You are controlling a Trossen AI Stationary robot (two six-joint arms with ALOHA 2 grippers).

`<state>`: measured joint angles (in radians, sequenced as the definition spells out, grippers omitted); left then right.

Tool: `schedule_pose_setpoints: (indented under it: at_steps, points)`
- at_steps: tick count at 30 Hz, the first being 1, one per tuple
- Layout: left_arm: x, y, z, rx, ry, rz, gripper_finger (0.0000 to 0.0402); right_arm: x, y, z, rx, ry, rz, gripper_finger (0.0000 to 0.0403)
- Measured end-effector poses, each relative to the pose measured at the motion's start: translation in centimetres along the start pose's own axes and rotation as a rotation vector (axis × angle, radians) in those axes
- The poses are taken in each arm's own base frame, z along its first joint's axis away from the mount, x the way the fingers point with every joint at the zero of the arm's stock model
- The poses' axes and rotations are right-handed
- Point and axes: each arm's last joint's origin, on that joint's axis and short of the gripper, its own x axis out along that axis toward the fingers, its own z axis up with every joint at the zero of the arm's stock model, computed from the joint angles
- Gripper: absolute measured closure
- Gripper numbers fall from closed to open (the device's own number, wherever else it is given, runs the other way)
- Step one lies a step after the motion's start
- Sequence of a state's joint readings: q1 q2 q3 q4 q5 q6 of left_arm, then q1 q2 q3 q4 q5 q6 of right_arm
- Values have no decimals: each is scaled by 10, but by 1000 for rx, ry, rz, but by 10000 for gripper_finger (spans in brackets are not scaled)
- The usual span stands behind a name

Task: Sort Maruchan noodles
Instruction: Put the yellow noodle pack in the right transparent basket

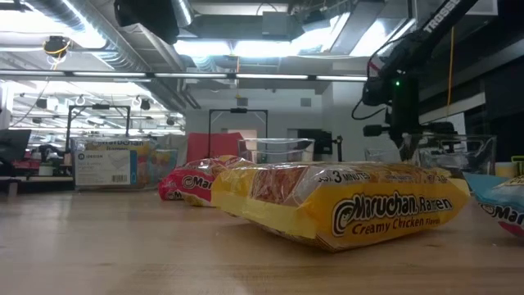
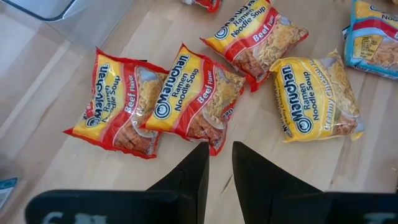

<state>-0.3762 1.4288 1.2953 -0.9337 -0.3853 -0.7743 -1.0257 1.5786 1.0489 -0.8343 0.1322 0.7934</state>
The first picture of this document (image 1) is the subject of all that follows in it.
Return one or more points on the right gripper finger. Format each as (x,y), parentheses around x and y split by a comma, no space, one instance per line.
(409,149)

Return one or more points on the yellow creamy chicken ramen pack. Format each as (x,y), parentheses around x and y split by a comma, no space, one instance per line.
(368,213)

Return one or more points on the blue ramen pack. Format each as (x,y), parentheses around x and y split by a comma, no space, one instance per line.
(503,205)

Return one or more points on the clear plastic bin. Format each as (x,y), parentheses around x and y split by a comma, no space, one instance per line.
(278,149)
(471,155)

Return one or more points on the red beef ramen pack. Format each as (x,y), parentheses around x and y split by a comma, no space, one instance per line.
(192,182)

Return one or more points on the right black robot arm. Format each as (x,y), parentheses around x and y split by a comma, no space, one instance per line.
(442,16)

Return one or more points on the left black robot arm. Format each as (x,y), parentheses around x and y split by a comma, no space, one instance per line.
(147,20)

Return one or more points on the black device on stand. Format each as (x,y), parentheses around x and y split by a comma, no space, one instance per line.
(323,141)

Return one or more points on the yellow container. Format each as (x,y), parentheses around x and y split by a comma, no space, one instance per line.
(505,170)

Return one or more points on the red cover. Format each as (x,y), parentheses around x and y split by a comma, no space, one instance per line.
(213,145)

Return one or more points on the LED light bar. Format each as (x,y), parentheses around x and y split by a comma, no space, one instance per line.
(188,75)

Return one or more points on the clear bin with white label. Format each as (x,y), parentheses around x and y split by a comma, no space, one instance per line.
(102,168)

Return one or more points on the black monitor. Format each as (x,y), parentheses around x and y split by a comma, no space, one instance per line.
(14,145)

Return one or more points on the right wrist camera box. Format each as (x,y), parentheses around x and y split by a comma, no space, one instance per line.
(376,130)

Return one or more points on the black stand frame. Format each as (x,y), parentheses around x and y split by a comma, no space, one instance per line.
(98,107)
(238,110)

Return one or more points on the silver ventilation duct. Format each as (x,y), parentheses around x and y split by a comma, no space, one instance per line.
(123,57)

